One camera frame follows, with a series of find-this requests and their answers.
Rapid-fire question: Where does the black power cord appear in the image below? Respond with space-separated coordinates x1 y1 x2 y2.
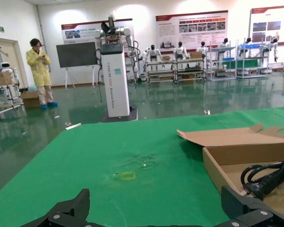
240 148 284 202

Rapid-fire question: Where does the white door frame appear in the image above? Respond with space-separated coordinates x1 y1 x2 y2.
0 36 29 95

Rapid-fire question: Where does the white pipe frame rack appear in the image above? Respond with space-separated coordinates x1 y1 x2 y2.
0 80 27 124

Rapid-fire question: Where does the black display board on stand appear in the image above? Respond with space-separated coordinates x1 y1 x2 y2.
55 41 99 91

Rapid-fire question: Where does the white flat strip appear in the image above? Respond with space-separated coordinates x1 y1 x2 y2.
65 122 82 131

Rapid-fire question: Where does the red-white wall poster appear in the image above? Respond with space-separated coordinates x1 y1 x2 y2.
61 18 133 46
249 4 284 46
155 9 229 52

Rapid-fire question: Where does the green table cloth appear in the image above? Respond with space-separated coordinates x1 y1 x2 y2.
0 106 284 227

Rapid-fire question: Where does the white workbench rack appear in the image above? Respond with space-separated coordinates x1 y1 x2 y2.
145 60 177 84
206 40 238 82
235 38 273 79
175 57 207 83

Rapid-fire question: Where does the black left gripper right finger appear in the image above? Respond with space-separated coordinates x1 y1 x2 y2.
215 185 284 227

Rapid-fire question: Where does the white wall pipe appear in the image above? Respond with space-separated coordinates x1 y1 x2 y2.
35 4 45 48

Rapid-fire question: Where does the green rack panel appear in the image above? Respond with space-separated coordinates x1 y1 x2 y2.
236 59 260 70

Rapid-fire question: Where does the small white round-headed robot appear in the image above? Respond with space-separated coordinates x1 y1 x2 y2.
0 61 20 95

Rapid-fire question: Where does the open brown cardboard box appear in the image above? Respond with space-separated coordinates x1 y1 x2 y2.
176 123 284 220

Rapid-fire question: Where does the person in yellow coat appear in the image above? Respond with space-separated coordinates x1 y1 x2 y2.
26 38 59 110

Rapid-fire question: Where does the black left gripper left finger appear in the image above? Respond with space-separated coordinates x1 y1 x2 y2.
21 188 91 227

